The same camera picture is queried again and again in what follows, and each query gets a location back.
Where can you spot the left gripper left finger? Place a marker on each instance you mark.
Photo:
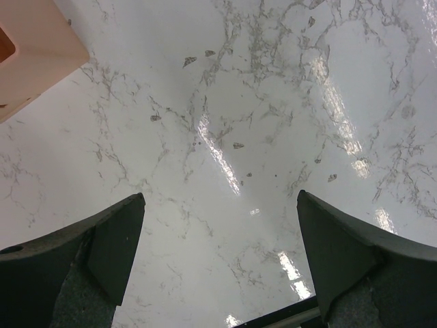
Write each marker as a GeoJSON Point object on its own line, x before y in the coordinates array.
{"type": "Point", "coordinates": [76, 276]}

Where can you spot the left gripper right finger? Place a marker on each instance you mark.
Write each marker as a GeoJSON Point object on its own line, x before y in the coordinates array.
{"type": "Point", "coordinates": [363, 275]}

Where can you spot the peach compartment organizer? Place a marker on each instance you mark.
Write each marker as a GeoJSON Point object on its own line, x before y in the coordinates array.
{"type": "Point", "coordinates": [38, 49]}

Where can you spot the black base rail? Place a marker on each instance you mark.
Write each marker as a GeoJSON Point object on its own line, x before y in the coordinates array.
{"type": "Point", "coordinates": [305, 313]}

